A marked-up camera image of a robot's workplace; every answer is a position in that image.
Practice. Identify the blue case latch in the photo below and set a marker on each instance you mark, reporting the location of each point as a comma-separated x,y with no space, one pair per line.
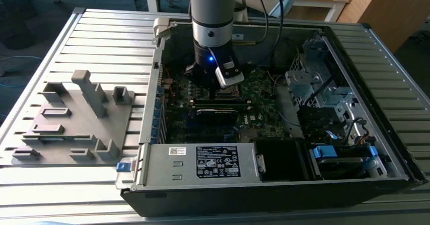
121,167

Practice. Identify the silver CPU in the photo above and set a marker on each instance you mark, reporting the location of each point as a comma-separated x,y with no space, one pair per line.
230,91

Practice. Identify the wooden cabinet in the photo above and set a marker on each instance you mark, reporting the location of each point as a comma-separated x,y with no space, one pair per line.
395,8

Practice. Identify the green RAM stick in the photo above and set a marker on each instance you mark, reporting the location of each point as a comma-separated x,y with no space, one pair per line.
67,138

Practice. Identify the black graphics card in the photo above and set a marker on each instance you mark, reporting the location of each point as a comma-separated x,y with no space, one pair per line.
215,118

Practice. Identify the black disk bay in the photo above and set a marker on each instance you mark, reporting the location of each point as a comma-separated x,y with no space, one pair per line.
315,119

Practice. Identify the blue disk carrier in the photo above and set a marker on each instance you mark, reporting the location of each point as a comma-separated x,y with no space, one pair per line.
323,151

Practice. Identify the green motherboard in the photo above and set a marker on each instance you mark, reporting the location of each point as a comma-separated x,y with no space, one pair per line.
264,114

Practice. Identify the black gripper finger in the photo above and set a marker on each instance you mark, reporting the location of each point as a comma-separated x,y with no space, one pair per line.
214,92

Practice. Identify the grey parts rack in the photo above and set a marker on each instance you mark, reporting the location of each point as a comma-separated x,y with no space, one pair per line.
84,124

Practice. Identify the black PC case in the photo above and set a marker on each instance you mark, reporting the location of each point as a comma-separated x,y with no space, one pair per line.
235,202

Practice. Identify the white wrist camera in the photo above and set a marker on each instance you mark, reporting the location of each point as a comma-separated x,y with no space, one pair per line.
230,76

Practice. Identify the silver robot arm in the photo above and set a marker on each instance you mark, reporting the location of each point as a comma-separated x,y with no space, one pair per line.
211,16

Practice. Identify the grey metal drive cage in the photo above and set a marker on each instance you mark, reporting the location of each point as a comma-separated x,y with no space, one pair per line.
339,95

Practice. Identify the CPU socket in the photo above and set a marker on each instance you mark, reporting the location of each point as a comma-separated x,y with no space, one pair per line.
242,94

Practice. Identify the black hard disk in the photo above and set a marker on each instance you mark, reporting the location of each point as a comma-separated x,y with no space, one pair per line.
339,167

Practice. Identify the silver metal bracket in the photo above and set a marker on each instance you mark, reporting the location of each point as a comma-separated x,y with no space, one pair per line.
296,80

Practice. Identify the chipset heat sink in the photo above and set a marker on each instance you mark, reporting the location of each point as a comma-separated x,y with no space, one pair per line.
248,134

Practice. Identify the grey power supply unit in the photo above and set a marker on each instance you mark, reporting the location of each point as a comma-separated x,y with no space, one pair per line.
160,167

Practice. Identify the black office chair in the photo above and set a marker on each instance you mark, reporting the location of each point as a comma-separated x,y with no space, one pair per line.
16,21

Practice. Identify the black RAM slot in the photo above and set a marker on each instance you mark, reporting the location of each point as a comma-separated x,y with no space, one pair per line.
218,105
222,100

